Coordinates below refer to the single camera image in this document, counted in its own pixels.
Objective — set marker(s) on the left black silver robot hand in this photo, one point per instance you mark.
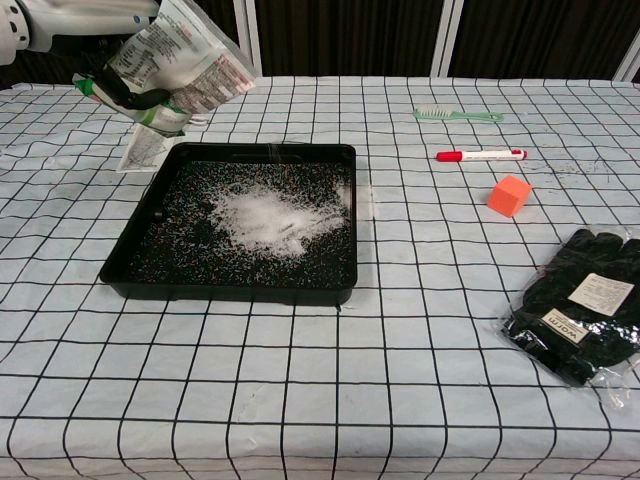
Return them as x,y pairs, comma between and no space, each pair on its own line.
90,17

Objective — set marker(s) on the clear printed plastic food bag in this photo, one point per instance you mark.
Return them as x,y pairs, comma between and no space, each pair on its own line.
170,50

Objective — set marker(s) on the black square tray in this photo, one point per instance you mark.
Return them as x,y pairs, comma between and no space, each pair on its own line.
175,270

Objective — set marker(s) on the white powder pile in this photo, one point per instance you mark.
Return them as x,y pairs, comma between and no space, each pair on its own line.
265,220

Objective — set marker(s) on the green plastic brush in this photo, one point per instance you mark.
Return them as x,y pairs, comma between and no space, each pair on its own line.
435,112

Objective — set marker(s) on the red white marker pen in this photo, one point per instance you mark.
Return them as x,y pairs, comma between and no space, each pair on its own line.
480,155

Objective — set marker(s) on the light blue checkered tablecloth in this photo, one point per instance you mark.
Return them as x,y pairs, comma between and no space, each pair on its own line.
350,375

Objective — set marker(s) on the orange foam cube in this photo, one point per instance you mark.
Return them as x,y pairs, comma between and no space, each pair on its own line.
505,197

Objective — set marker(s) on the black gloves in plastic pack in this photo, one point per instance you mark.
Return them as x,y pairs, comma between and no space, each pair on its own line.
565,285

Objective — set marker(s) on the white partition frame post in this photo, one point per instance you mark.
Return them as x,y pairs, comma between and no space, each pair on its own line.
248,37
629,65
446,37

